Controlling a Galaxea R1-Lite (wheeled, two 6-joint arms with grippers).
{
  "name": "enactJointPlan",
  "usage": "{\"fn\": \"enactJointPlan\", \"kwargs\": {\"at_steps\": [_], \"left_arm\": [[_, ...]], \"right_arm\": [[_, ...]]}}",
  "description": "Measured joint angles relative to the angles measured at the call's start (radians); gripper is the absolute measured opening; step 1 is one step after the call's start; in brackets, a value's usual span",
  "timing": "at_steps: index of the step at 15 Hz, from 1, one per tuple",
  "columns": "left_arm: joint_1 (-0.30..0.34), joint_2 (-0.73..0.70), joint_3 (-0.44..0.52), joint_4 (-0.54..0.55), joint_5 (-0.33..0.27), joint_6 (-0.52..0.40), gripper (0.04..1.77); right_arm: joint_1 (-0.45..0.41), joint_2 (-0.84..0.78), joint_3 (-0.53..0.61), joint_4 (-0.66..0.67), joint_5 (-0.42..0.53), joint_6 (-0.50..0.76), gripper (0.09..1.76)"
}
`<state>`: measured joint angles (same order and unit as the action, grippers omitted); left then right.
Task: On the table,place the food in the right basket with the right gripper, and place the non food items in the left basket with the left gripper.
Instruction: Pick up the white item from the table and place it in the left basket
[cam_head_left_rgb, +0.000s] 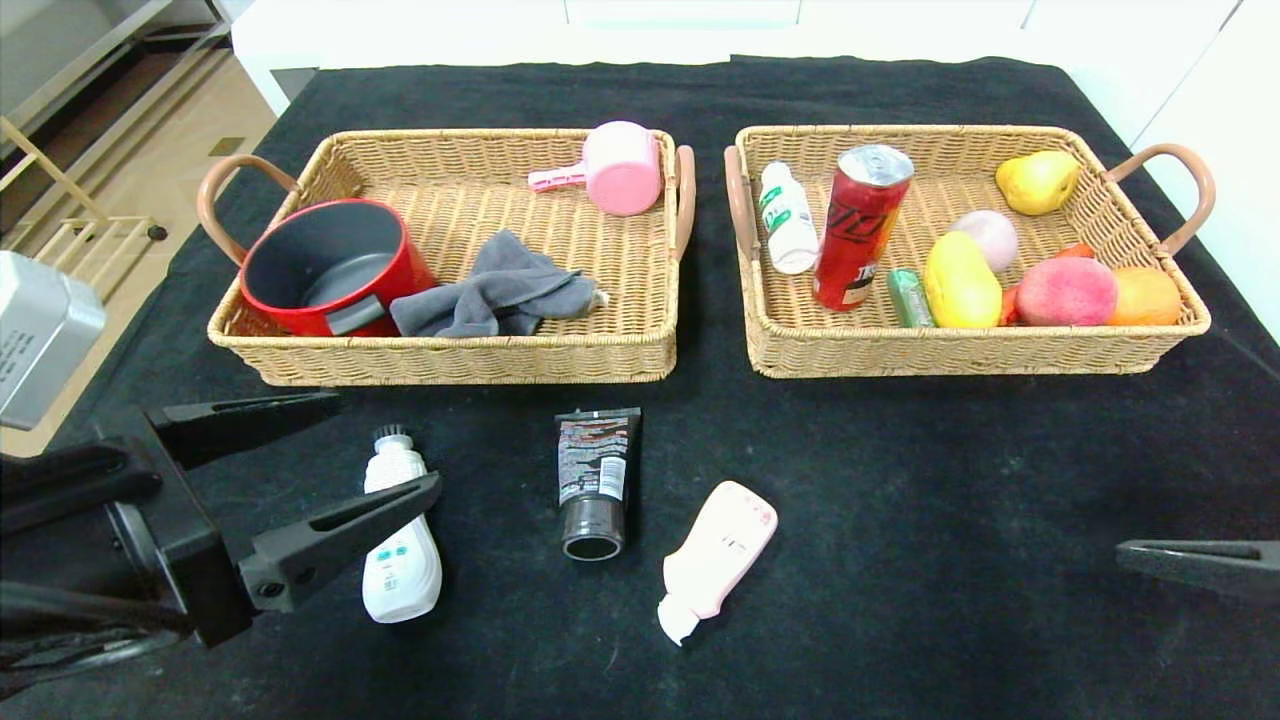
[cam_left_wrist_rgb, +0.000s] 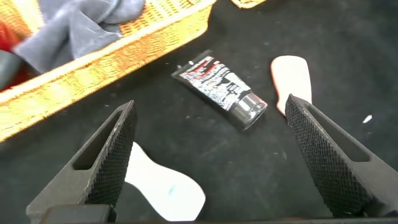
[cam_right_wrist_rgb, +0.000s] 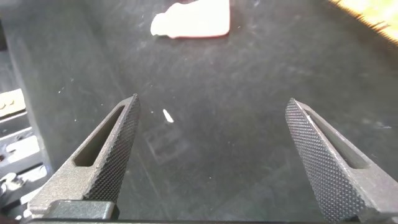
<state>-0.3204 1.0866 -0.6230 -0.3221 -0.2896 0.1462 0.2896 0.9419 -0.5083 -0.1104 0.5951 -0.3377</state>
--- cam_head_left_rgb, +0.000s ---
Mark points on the orange fruit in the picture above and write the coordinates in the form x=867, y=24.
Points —
x=1148, y=298

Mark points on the black cosmetic tube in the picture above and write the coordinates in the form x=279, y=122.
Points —
x=595, y=470

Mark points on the green candy pack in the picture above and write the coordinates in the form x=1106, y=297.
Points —
x=908, y=298

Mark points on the grey cloth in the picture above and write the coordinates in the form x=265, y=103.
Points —
x=490, y=295

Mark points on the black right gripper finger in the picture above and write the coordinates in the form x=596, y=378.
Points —
x=1210, y=568

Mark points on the wooden rack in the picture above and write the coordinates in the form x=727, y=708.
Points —
x=75, y=235

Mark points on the red drink can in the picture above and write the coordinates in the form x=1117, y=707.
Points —
x=860, y=235

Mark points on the white brush bottle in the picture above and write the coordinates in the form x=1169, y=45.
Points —
x=400, y=570

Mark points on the wicker basket with food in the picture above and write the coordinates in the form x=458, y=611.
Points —
x=850, y=350

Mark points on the black tablecloth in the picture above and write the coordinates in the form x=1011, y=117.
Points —
x=900, y=470

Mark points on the red cooking pot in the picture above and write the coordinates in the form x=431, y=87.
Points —
x=330, y=300

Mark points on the red peach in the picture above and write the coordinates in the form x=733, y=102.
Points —
x=1065, y=292

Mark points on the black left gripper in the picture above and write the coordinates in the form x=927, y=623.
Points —
x=196, y=520

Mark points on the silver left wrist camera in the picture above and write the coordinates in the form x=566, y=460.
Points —
x=40, y=330

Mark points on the pink squeeze bottle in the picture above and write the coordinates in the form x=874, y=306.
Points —
x=720, y=550

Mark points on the pink plastic cup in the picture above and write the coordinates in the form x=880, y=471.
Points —
x=620, y=170

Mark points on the yellow pear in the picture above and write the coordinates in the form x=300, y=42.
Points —
x=1035, y=182

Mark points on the white milk drink bottle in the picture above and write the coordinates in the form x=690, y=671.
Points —
x=788, y=225

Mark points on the wicker basket with kitchenware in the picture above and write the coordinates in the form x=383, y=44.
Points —
x=500, y=360

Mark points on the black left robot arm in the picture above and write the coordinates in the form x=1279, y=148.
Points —
x=60, y=490

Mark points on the grey low cabinet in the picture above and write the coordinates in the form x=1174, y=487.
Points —
x=100, y=40

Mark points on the yellow mango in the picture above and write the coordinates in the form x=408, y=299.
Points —
x=960, y=285

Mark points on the pale pink round fruit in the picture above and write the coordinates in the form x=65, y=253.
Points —
x=990, y=235

